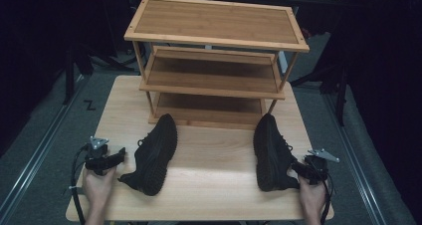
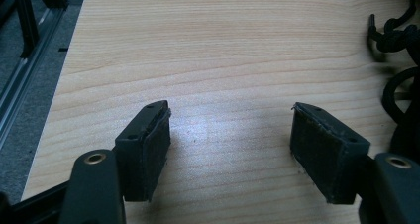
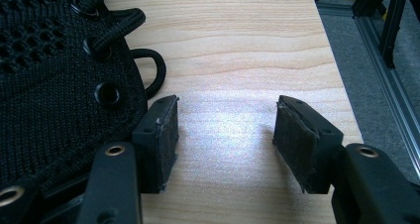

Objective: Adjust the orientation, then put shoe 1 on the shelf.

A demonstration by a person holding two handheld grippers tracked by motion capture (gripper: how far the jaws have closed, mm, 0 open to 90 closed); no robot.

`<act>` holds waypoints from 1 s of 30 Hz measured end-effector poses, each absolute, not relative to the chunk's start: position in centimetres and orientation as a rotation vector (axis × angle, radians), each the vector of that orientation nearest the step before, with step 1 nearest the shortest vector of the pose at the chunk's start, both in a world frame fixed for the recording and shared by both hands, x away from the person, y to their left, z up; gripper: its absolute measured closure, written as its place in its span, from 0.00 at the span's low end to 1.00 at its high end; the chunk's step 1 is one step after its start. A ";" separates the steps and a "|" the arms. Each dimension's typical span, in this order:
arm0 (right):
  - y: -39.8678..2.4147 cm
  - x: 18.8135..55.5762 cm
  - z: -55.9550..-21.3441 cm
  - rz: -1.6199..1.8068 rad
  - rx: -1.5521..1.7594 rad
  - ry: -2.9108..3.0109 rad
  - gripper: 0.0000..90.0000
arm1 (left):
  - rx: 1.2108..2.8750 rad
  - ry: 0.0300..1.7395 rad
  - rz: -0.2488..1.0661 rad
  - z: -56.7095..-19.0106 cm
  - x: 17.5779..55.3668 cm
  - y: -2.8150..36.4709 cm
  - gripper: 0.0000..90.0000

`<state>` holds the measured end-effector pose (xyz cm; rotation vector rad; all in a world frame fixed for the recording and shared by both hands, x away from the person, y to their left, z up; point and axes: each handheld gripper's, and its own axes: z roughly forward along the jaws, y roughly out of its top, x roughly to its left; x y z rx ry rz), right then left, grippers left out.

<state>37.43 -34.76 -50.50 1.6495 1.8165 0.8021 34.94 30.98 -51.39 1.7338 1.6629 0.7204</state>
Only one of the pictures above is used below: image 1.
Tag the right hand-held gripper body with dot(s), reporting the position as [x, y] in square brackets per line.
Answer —
[318, 167]

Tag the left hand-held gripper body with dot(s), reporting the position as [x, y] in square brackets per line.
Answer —
[98, 153]

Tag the black knit sneaker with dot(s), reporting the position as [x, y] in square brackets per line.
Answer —
[272, 152]
[155, 152]

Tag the three-tier wooden shoe rack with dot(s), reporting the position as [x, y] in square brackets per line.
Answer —
[215, 21]

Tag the person's right hand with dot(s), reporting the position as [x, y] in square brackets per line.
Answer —
[312, 195]

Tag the person's left hand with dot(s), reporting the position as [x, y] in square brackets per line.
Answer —
[98, 186]

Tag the black metal stand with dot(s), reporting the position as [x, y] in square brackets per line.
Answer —
[69, 75]

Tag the black tripod stand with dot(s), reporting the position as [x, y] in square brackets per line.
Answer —
[333, 82]

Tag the white table leg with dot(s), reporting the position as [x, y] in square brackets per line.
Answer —
[283, 64]

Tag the metal floor rail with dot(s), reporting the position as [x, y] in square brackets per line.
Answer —
[36, 153]
[356, 162]

